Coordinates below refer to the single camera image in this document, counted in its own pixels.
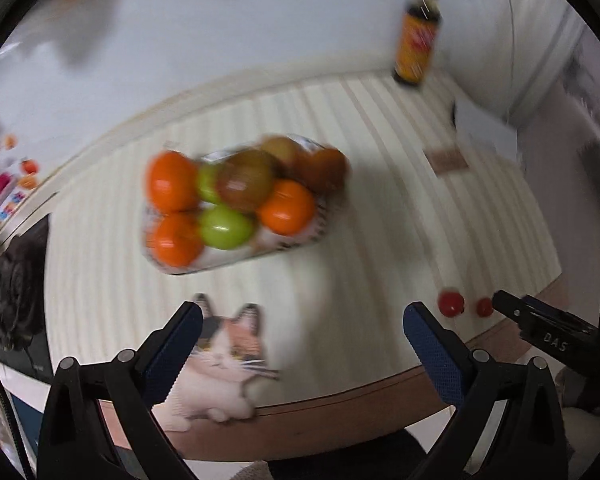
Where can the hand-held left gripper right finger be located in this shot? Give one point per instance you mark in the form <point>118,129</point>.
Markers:
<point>430,355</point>

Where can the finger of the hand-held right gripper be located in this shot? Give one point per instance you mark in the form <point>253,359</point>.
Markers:
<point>545,327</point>

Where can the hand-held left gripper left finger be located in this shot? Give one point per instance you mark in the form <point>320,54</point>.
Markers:
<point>172,355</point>

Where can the red cherry tomato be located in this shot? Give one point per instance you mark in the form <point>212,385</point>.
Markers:
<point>451,304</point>
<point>484,306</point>

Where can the small orange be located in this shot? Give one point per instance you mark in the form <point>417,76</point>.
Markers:
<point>286,207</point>
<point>176,240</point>

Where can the green apple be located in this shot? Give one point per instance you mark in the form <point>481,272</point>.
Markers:
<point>227,227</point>
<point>207,185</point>

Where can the patterned oval ceramic plate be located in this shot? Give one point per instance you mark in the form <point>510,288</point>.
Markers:
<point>300,240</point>

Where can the large orange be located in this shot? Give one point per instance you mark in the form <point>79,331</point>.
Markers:
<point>172,181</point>

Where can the dark red-brown apple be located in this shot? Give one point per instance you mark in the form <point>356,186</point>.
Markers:
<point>245,180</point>

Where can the dark brownish orange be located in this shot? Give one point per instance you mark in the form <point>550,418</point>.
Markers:
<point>327,167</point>

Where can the brown pear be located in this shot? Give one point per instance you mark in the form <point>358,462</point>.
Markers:
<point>280,149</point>

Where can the cat print on mat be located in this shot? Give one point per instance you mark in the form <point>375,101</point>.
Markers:
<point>220,365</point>

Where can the black gas stove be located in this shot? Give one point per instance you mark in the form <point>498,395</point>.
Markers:
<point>22,300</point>

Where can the small brown card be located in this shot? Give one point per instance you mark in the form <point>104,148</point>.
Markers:
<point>446,160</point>

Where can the dark soy sauce bottle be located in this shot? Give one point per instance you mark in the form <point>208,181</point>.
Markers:
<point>417,40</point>

